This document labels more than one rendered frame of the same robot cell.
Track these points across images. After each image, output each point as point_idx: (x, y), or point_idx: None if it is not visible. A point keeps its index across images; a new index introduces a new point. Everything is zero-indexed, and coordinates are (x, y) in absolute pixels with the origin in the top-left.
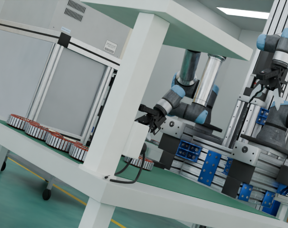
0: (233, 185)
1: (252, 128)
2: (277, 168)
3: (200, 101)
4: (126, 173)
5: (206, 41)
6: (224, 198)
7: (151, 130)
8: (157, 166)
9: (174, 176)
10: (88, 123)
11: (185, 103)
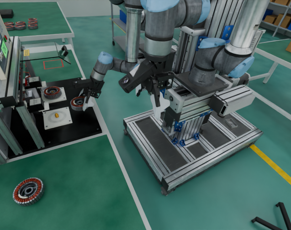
0: (169, 118)
1: (193, 55)
2: (208, 98)
3: (129, 60)
4: None
5: None
6: (104, 221)
7: (93, 95)
8: (94, 134)
9: (87, 167)
10: None
11: (119, 62)
